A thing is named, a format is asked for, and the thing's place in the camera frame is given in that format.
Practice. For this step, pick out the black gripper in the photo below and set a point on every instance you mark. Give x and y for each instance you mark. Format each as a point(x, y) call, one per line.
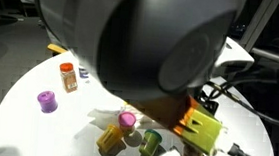
point(208, 103)

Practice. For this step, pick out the green plastic cup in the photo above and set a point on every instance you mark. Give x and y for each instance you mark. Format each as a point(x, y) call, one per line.
point(150, 143)

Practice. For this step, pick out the all yellow plastic tub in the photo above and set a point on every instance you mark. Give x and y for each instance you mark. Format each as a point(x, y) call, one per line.
point(109, 138)

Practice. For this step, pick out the clear jar white lid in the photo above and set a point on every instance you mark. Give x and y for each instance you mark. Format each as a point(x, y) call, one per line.
point(83, 73)

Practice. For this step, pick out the red lid spice jar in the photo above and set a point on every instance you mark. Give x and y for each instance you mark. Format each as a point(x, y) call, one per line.
point(68, 79)

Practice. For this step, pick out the purple plastic cylinder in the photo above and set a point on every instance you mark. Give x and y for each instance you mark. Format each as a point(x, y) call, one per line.
point(47, 101)

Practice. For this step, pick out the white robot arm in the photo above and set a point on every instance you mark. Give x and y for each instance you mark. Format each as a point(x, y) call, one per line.
point(133, 30)

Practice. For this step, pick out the white plastic bag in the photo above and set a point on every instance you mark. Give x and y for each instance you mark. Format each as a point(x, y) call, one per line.
point(104, 114)

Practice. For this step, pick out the yellow flat board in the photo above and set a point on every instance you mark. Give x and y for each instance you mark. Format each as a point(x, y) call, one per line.
point(56, 48)

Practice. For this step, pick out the grey horizontal metal rail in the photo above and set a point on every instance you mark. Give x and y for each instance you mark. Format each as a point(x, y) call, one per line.
point(275, 56)

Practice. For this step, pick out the grey vertical metal post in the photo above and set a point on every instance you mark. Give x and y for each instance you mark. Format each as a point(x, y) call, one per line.
point(261, 20)

